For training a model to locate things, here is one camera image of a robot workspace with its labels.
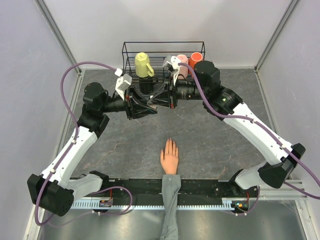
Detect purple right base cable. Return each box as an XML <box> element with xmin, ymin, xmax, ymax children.
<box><xmin>222</xmin><ymin>186</ymin><xmax>261</xmax><ymax>217</ymax></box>

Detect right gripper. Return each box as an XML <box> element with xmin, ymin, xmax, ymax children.
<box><xmin>148</xmin><ymin>72</ymin><xmax>208</xmax><ymax>109</ymax></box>

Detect mannequin hand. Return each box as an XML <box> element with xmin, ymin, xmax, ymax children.
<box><xmin>160</xmin><ymin>138</ymin><xmax>179</xmax><ymax>175</ymax></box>

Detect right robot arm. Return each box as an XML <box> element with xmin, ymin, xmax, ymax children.
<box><xmin>162</xmin><ymin>56</ymin><xmax>306</xmax><ymax>197</ymax></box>

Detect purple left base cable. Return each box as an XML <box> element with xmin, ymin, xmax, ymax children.
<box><xmin>47</xmin><ymin>186</ymin><xmax>134</xmax><ymax>228</ymax></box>

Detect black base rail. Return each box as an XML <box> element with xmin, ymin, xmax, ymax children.
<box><xmin>69</xmin><ymin>177</ymin><xmax>261</xmax><ymax>206</ymax></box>

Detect black mug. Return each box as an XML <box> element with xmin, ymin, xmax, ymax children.
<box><xmin>139</xmin><ymin>76</ymin><xmax>158</xmax><ymax>94</ymax></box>

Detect grey sleeved forearm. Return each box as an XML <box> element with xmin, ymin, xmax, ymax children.
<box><xmin>160</xmin><ymin>174</ymin><xmax>181</xmax><ymax>240</ymax></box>

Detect yellow faceted mug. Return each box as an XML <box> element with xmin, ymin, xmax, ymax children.
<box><xmin>134</xmin><ymin>52</ymin><xmax>155</xmax><ymax>78</ymax></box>

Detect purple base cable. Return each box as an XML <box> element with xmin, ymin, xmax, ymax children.
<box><xmin>47</xmin><ymin>186</ymin><xmax>134</xmax><ymax>228</ymax></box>
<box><xmin>222</xmin><ymin>186</ymin><xmax>261</xmax><ymax>217</ymax></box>

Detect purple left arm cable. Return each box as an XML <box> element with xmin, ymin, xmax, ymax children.
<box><xmin>34</xmin><ymin>61</ymin><xmax>121</xmax><ymax>226</ymax></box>

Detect orange mug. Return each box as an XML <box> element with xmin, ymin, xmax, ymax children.
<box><xmin>188</xmin><ymin>52</ymin><xmax>204</xmax><ymax>70</ymax></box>

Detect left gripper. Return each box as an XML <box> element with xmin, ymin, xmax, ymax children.
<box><xmin>100</xmin><ymin>84</ymin><xmax>158</xmax><ymax>120</ymax></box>

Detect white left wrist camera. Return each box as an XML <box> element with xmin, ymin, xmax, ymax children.
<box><xmin>114</xmin><ymin>68</ymin><xmax>132</xmax><ymax>100</ymax></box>

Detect black wire rack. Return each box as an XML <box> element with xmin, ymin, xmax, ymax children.
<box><xmin>122</xmin><ymin>41</ymin><xmax>206</xmax><ymax>100</ymax></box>

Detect grey slotted cable duct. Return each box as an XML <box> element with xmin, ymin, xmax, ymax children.
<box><xmin>71</xmin><ymin>197</ymin><xmax>251</xmax><ymax>212</ymax></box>

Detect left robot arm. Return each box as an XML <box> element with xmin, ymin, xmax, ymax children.
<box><xmin>27</xmin><ymin>82</ymin><xmax>157</xmax><ymax>217</ymax></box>

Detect glitter nail polish bottle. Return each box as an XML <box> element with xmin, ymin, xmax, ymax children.
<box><xmin>147</xmin><ymin>101</ymin><xmax>157</xmax><ymax>110</ymax></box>

